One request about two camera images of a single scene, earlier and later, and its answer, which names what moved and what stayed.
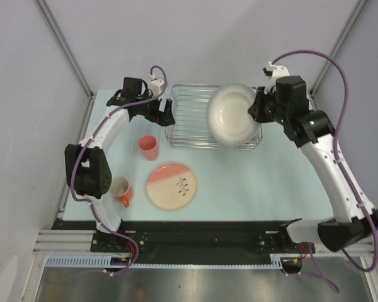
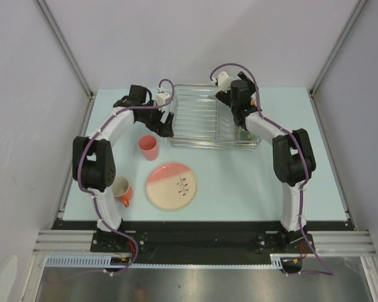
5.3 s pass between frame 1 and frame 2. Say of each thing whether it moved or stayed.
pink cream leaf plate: stayed
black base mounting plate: stayed
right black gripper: moved
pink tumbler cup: stayed
